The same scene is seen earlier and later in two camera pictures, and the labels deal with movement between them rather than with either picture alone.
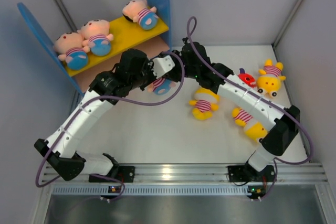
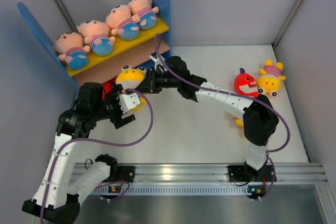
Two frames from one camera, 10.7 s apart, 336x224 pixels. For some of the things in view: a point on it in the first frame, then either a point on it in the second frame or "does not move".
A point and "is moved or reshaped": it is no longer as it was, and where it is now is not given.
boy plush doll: (69, 44) does not move
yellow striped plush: (206, 101) is moved or reshaped
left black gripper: (152, 77) to (112, 96)
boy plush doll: (161, 86) is moved or reshaped
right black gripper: (171, 75) to (149, 85)
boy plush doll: (137, 10) is moved or reshaped
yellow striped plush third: (269, 81) does not move
